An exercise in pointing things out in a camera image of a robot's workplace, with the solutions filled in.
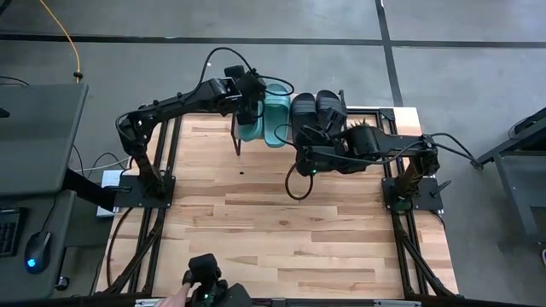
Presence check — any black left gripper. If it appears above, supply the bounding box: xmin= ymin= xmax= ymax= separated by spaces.
xmin=224 ymin=63 xmax=269 ymax=127

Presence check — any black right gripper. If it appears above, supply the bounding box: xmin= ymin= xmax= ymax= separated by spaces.
xmin=293 ymin=105 xmax=348 ymax=178

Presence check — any green rubber slide sandal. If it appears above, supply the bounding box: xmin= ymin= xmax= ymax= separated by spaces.
xmin=235 ymin=100 xmax=266 ymax=142
xmin=262 ymin=83 xmax=293 ymax=149

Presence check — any black rubber slide sandal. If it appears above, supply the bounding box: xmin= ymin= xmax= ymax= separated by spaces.
xmin=314 ymin=89 xmax=346 ymax=133
xmin=289 ymin=92 xmax=319 ymax=146

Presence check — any white power box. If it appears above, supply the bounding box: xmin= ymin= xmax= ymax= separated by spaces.
xmin=96 ymin=169 xmax=124 ymax=218

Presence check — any dark grey side table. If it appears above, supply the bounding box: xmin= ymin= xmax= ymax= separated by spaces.
xmin=470 ymin=106 xmax=546 ymax=248

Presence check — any person's hand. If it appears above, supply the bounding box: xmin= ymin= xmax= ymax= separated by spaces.
xmin=155 ymin=281 xmax=193 ymax=307

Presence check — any dark grey desk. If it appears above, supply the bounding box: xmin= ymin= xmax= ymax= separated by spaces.
xmin=0 ymin=83 xmax=113 ymax=302

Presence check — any black computer mouse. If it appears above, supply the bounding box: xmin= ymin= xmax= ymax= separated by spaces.
xmin=24 ymin=229 xmax=53 ymax=275

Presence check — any black keyboard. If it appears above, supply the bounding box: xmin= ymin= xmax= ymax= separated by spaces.
xmin=0 ymin=207 xmax=21 ymax=258

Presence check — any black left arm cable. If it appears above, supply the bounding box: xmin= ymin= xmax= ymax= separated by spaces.
xmin=183 ymin=45 xmax=296 ymax=112

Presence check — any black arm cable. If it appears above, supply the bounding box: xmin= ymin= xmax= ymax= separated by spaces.
xmin=272 ymin=123 xmax=485 ymax=202
xmin=183 ymin=45 xmax=296 ymax=112

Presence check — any wooden shelf with black frame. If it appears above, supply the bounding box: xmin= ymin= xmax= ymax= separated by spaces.
xmin=225 ymin=87 xmax=347 ymax=157

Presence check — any black aluminium table frame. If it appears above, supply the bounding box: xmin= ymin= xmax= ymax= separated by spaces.
xmin=94 ymin=104 xmax=461 ymax=299

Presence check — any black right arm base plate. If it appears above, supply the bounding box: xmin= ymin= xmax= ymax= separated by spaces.
xmin=380 ymin=176 xmax=445 ymax=213

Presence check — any black lever handle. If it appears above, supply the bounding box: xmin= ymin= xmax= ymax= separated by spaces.
xmin=429 ymin=179 xmax=452 ymax=199

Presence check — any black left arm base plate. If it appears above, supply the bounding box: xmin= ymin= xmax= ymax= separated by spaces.
xmin=113 ymin=174 xmax=177 ymax=210

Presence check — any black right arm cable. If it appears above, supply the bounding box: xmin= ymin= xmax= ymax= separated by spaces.
xmin=272 ymin=123 xmax=485 ymax=202

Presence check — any silver metal bracket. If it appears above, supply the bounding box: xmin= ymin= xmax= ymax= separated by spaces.
xmin=373 ymin=299 xmax=422 ymax=307
xmin=134 ymin=298 xmax=185 ymax=307

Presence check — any light grey floor cable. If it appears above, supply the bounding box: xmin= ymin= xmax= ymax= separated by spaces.
xmin=72 ymin=156 xmax=131 ymax=175

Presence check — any yellow cable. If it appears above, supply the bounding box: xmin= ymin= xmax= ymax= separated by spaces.
xmin=38 ymin=0 xmax=83 ymax=84

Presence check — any dark floor cable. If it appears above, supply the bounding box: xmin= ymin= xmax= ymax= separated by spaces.
xmin=106 ymin=206 xmax=136 ymax=287

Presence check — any thin black floor cable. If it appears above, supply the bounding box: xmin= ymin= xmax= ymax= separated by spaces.
xmin=0 ymin=75 xmax=31 ymax=87

